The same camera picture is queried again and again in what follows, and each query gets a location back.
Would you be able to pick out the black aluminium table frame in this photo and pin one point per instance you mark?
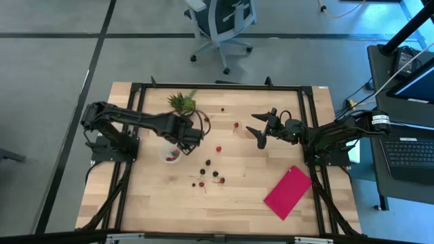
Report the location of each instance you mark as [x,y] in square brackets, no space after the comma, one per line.
[220,87]

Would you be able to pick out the black bar silver brackets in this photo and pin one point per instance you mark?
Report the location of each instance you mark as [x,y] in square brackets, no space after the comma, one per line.
[217,238]

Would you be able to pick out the clear plastic tupperware tub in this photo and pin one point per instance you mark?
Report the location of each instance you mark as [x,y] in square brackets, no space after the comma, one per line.
[163,155]

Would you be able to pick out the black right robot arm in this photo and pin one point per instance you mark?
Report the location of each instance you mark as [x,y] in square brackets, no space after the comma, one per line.
[339,130]

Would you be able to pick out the black diagonal pole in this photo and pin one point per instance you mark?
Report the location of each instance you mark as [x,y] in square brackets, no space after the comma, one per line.
[407,28]

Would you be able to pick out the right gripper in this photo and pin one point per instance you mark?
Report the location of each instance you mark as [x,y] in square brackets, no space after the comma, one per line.
[283,128]

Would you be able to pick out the black side desk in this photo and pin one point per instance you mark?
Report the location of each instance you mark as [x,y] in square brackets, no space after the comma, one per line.
[376,112]

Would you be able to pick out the magenta rectangular cloth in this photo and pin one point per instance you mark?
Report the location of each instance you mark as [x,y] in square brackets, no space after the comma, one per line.
[288,193]

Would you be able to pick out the black laptop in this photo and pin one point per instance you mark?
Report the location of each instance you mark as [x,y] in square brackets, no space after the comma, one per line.
[408,157]

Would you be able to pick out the potted succulent plant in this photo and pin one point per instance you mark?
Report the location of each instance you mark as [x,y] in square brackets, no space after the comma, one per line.
[183,103]

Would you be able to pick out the black power adapter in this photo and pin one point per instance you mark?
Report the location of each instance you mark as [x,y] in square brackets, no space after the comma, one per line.
[403,61]

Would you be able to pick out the red strawberry green leaves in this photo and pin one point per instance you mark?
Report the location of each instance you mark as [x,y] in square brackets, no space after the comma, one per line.
[170,158]

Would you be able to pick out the white office chair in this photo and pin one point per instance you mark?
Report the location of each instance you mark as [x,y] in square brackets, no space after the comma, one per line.
[220,23]

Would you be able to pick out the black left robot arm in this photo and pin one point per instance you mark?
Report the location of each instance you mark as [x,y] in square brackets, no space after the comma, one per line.
[135,118]

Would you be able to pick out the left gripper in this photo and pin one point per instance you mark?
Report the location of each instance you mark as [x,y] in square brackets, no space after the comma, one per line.
[188,133]

